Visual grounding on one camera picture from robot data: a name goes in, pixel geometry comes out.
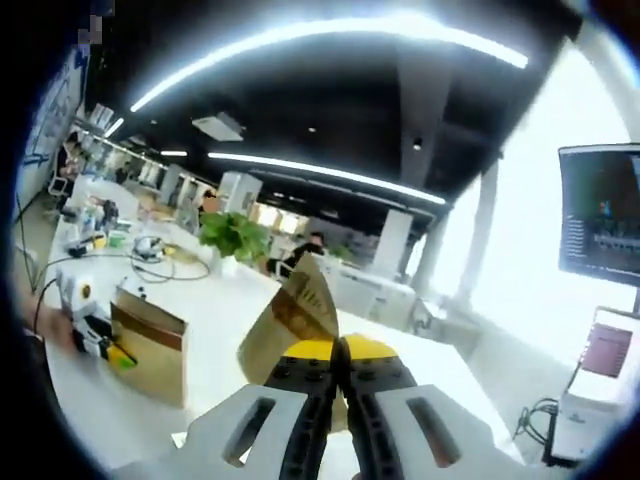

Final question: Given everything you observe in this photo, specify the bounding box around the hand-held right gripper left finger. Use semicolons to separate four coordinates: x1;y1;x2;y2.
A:
112;339;341;480

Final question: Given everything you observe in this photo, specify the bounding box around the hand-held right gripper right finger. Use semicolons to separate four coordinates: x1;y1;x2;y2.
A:
342;335;526;480

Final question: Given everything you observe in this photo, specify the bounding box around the gold paper bag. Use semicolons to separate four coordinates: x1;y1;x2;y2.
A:
109;287;189;409

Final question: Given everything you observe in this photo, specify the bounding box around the single gold mask packet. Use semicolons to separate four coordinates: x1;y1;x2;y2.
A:
237;253;341;386

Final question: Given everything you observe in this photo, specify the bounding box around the person's left hand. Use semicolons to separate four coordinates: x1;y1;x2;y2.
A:
29;304;76;351

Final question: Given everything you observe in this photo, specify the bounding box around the spare yellow tipped gripper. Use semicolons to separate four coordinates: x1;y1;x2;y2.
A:
67;237;109;259

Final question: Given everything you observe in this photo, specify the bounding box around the white sofa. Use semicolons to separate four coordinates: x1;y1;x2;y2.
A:
329;259;416;326

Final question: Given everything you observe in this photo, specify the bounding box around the green potted plant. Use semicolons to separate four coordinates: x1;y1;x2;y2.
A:
198;210;271;266

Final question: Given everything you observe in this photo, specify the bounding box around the straight ceiling light strip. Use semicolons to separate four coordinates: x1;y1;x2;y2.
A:
207;152;446;206

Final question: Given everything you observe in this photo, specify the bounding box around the ceiling air conditioner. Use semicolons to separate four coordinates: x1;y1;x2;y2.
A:
192;112;246;142

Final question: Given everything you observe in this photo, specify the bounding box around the long curved ceiling light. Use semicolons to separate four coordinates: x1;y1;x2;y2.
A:
130;19;529;114

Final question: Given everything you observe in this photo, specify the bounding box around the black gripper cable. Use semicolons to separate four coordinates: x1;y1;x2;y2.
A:
14;194;64;334

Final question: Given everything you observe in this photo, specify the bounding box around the blue wall poster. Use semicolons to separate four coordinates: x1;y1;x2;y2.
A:
22;49;86;166

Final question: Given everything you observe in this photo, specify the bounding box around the black wall monitor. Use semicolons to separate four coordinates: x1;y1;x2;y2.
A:
558;143;640;286

